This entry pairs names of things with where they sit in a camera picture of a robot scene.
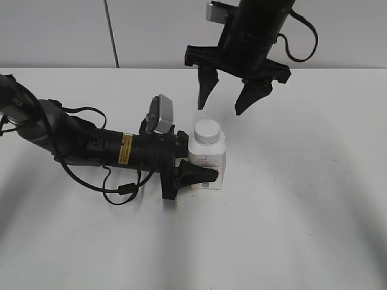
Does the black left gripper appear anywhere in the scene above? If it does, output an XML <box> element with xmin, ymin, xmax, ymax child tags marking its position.
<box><xmin>132</xmin><ymin>120</ymin><xmax>219</xmax><ymax>200</ymax></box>

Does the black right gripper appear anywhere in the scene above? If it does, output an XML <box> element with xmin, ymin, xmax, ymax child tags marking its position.
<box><xmin>185</xmin><ymin>26</ymin><xmax>291</xmax><ymax>115</ymax></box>

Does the white square drink bottle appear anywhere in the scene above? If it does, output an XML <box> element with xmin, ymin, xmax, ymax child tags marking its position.
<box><xmin>188</xmin><ymin>131</ymin><xmax>226</xmax><ymax>190</ymax></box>

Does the white ribbed screw cap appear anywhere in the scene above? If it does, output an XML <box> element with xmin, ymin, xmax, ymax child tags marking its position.
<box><xmin>193</xmin><ymin>119</ymin><xmax>220</xmax><ymax>145</ymax></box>

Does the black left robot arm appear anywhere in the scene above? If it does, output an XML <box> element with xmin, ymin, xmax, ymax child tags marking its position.
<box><xmin>1</xmin><ymin>75</ymin><xmax>218</xmax><ymax>201</ymax></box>

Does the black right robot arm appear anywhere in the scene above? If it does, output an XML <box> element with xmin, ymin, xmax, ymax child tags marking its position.
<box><xmin>184</xmin><ymin>1</ymin><xmax>294</xmax><ymax>115</ymax></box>

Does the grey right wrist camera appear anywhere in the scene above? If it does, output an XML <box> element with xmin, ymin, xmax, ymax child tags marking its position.
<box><xmin>206</xmin><ymin>1</ymin><xmax>237</xmax><ymax>25</ymax></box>

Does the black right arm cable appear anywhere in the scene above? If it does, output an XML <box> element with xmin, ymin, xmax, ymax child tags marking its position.
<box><xmin>275</xmin><ymin>8</ymin><xmax>319</xmax><ymax>63</ymax></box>

